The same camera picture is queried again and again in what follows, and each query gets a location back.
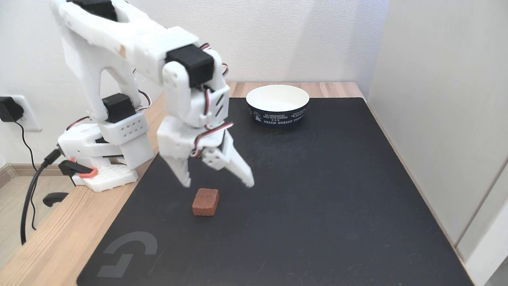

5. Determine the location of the brown toy block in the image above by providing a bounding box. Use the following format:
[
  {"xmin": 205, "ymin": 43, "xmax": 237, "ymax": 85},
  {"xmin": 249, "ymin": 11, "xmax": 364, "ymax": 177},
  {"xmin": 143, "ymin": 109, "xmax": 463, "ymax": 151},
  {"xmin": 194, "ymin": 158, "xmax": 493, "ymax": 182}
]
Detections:
[{"xmin": 192, "ymin": 188, "xmax": 219, "ymax": 216}]

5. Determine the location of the white paper bowl dark band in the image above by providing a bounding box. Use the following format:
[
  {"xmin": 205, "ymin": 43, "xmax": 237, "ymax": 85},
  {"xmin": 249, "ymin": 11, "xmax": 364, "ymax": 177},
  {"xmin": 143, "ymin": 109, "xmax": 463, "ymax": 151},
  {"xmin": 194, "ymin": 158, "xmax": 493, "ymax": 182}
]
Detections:
[{"xmin": 246, "ymin": 85, "xmax": 310, "ymax": 128}]

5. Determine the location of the black desk mat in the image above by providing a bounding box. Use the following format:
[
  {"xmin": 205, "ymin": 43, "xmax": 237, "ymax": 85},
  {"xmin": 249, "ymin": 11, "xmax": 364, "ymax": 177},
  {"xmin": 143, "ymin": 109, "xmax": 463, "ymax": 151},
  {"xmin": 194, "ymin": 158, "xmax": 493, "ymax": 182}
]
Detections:
[{"xmin": 76, "ymin": 97, "xmax": 475, "ymax": 286}]

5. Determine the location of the black orange table clamp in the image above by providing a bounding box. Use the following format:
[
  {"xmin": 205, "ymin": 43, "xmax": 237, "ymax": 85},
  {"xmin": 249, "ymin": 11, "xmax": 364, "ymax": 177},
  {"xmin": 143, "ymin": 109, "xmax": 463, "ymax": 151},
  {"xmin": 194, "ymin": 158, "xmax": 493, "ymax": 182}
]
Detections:
[{"xmin": 43, "ymin": 157, "xmax": 98, "ymax": 207}]

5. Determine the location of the black power adapter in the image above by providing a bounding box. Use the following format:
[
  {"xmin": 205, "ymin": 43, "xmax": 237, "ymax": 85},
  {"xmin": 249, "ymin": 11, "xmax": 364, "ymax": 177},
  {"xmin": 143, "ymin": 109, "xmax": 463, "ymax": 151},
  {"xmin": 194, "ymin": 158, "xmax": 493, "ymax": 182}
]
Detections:
[{"xmin": 0, "ymin": 97, "xmax": 24, "ymax": 123}]

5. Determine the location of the white cabinet door panel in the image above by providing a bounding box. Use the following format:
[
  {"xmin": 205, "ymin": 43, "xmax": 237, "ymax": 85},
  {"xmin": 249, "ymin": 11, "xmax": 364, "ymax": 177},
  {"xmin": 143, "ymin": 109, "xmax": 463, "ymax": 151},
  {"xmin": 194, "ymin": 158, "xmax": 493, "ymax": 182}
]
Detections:
[{"xmin": 365, "ymin": 0, "xmax": 508, "ymax": 286}]

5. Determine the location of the white wall outlet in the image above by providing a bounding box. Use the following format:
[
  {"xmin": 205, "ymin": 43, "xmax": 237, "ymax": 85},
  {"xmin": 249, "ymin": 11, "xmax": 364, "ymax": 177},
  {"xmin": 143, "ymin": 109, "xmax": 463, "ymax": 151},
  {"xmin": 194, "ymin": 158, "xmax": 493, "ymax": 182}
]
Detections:
[{"xmin": 0, "ymin": 95, "xmax": 42, "ymax": 132}]

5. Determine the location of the thin black cable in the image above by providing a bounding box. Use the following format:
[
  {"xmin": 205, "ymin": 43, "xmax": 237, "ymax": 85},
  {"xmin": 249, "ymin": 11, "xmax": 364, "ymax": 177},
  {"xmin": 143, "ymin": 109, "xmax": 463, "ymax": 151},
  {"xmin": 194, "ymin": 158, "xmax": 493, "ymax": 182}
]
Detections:
[{"xmin": 14, "ymin": 120, "xmax": 38, "ymax": 231}]

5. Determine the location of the thick black cable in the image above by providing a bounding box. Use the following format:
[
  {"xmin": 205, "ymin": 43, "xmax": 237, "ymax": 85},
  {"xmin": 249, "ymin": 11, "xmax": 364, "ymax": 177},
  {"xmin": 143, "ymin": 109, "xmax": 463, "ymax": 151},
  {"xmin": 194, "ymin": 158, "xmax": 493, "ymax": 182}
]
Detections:
[{"xmin": 21, "ymin": 149, "xmax": 62, "ymax": 245}]

